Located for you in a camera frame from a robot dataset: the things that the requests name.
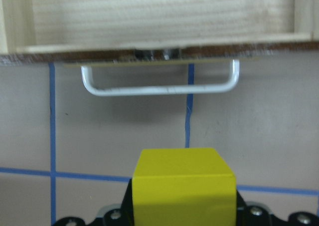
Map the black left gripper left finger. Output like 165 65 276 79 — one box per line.
53 179 135 226

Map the yellow block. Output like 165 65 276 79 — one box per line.
132 148 236 226

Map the light wooden drawer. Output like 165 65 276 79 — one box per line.
0 0 319 66

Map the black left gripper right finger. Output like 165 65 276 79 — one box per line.
235 191 319 226

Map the white metal drawer handle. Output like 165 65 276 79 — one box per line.
81 59 240 97

